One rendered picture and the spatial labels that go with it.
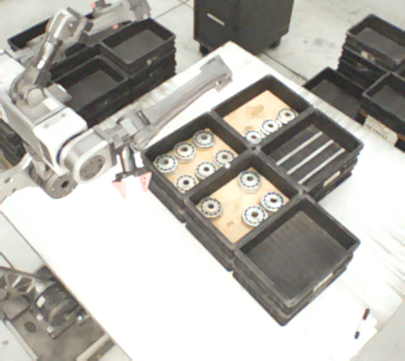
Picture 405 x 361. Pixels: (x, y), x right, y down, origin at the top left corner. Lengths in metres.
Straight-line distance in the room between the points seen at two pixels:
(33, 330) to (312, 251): 1.36
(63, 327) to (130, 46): 1.77
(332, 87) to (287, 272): 1.81
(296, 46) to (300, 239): 2.40
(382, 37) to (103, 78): 1.86
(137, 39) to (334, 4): 2.01
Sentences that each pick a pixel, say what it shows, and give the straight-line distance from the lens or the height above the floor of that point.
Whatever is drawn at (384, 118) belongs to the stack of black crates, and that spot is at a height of 0.52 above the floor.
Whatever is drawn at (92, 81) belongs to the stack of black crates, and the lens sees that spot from 3.41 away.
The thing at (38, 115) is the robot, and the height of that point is 1.53.
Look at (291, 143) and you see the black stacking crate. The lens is 2.46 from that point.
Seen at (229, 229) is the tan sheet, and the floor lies 0.83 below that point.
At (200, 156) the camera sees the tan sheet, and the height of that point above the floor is 0.83.
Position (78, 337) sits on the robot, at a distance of 2.63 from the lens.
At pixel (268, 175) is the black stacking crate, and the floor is 0.87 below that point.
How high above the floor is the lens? 2.67
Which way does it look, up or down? 51 degrees down
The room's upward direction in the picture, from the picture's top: 2 degrees clockwise
